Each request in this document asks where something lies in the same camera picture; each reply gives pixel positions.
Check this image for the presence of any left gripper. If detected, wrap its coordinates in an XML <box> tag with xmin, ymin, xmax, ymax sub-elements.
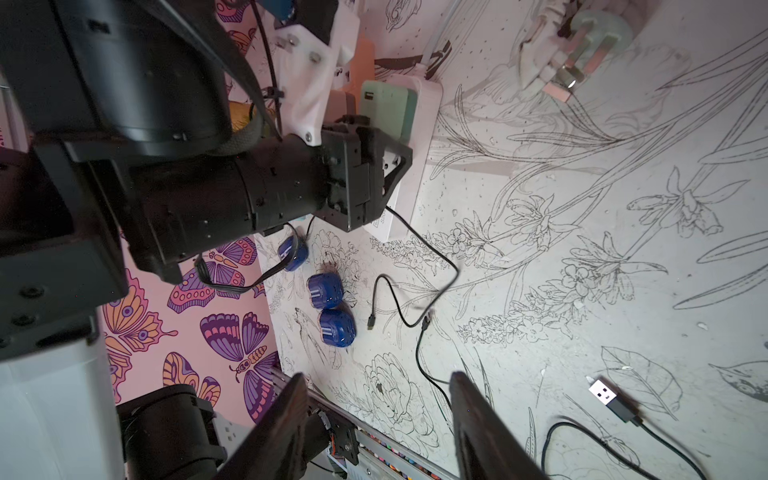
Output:
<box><xmin>234</xmin><ymin>123</ymin><xmax>413</xmax><ymax>234</ymax></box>

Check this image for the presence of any blue clip bottom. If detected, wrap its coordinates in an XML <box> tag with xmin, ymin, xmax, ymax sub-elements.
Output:
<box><xmin>319</xmin><ymin>308</ymin><xmax>357</xmax><ymax>348</ymax></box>

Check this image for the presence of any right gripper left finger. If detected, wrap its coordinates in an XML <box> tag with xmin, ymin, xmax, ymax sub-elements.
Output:
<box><xmin>215</xmin><ymin>373</ymin><xmax>309</xmax><ymax>480</ymax></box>

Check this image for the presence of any black usb cable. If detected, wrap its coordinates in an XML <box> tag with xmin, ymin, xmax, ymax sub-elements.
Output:
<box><xmin>413</xmin><ymin>311</ymin><xmax>709</xmax><ymax>480</ymax></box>
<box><xmin>367</xmin><ymin>206</ymin><xmax>462</xmax><ymax>331</ymax></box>

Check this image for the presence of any orange power strip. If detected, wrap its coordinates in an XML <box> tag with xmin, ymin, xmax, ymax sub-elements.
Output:
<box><xmin>323</xmin><ymin>33</ymin><xmax>375</xmax><ymax>124</ymax></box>

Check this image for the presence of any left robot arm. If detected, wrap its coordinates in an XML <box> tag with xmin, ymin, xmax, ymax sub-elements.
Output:
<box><xmin>1</xmin><ymin>1</ymin><xmax>413</xmax><ymax>479</ymax></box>

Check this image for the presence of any white power strip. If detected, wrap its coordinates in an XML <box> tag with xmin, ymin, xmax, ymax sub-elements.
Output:
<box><xmin>388</xmin><ymin>74</ymin><xmax>443</xmax><ymax>222</ymax></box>

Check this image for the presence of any green charger adapter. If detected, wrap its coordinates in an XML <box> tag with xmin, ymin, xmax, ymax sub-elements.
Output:
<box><xmin>358</xmin><ymin>80</ymin><xmax>418</xmax><ymax>144</ymax></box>

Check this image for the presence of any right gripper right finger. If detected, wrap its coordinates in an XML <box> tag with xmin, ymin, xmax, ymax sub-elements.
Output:
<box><xmin>449</xmin><ymin>371</ymin><xmax>546</xmax><ymax>480</ymax></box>

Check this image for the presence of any white coiled cable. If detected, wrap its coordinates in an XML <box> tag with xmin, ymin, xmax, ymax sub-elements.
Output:
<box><xmin>515</xmin><ymin>0</ymin><xmax>661</xmax><ymax>103</ymax></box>

